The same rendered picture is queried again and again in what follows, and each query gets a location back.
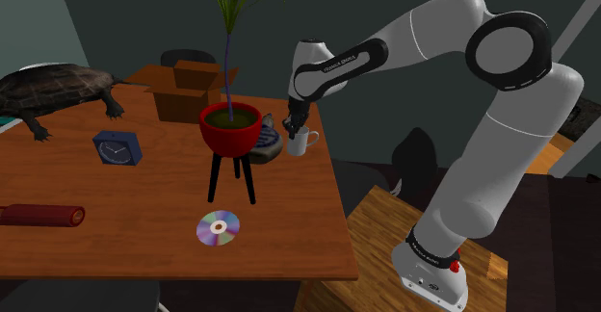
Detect white mug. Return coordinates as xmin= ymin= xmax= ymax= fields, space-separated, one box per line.
xmin=286 ymin=125 xmax=321 ymax=158

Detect grey blue striped object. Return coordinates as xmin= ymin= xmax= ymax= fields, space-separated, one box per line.
xmin=248 ymin=112 xmax=285 ymax=165

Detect plant in red pot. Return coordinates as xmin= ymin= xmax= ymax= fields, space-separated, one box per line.
xmin=194 ymin=0 xmax=286 ymax=206

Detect open cardboard box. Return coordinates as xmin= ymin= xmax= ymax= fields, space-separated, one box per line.
xmin=124 ymin=59 xmax=240 ymax=125

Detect dark chair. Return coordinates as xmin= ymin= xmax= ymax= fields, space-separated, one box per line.
xmin=160 ymin=48 xmax=218 ymax=67

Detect black chair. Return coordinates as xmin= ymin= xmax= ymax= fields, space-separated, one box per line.
xmin=391 ymin=126 xmax=440 ymax=199

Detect shiny compact disc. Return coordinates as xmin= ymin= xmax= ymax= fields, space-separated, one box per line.
xmin=196 ymin=209 xmax=241 ymax=247

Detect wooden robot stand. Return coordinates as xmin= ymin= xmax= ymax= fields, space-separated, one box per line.
xmin=293 ymin=185 xmax=510 ymax=312

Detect brown wooden table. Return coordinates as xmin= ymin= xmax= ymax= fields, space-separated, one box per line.
xmin=0 ymin=81 xmax=360 ymax=282

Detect blue square clock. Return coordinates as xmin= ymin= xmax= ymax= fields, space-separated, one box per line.
xmin=91 ymin=130 xmax=144 ymax=168

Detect dark turtle figure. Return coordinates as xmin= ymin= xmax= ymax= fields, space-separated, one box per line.
xmin=0 ymin=63 xmax=128 ymax=143

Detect dark red roll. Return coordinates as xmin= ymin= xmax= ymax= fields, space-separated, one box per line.
xmin=0 ymin=203 xmax=87 ymax=228

